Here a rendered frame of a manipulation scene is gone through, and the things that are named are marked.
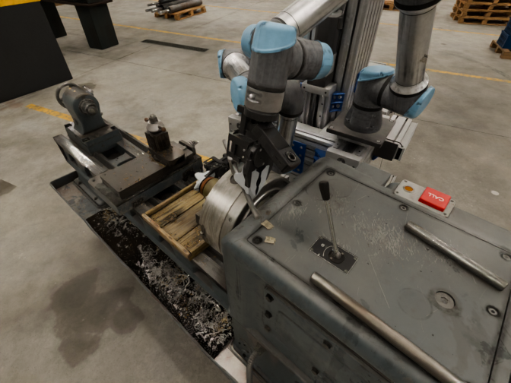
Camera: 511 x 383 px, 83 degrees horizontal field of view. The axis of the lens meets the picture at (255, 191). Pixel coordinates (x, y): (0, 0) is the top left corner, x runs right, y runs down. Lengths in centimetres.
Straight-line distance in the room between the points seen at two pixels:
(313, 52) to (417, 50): 45
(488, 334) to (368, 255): 23
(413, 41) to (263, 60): 54
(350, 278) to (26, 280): 227
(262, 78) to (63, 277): 212
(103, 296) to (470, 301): 198
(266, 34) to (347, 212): 44
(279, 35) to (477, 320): 60
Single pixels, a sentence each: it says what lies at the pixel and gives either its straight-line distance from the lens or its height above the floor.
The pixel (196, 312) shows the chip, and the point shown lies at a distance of 131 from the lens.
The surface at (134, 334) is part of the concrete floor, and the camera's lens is 202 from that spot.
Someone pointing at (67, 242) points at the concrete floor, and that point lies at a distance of 265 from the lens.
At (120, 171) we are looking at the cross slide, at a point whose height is 97.
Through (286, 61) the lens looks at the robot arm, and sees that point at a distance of 56.
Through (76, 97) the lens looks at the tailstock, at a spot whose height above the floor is 114.
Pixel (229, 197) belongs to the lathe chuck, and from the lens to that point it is 80.
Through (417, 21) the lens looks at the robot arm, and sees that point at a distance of 96.
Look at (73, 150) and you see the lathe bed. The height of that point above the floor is 87.
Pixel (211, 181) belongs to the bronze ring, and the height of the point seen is 112.
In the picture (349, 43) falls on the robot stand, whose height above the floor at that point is 142.
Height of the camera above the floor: 177
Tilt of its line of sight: 43 degrees down
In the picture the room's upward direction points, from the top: straight up
